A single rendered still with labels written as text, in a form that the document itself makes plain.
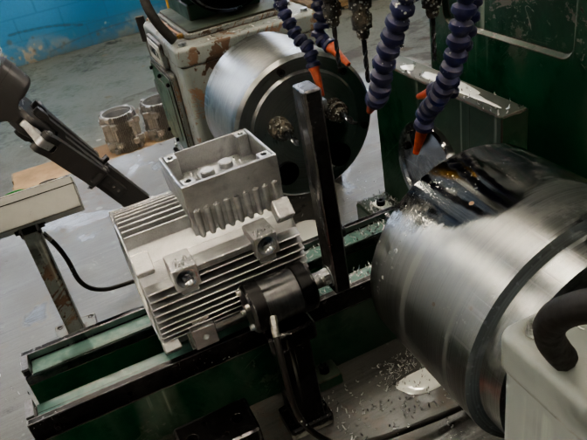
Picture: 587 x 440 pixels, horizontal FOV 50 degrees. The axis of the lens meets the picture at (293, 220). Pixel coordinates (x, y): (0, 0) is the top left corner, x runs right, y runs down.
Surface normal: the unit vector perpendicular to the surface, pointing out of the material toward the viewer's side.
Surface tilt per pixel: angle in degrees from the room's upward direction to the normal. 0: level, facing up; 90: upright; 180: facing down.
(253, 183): 90
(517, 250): 28
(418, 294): 69
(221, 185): 90
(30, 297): 0
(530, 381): 90
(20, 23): 90
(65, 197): 58
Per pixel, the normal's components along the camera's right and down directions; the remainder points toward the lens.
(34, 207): 0.26, -0.07
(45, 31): 0.44, 0.42
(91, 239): -0.16, -0.83
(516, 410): -0.90, 0.34
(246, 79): -0.66, -0.48
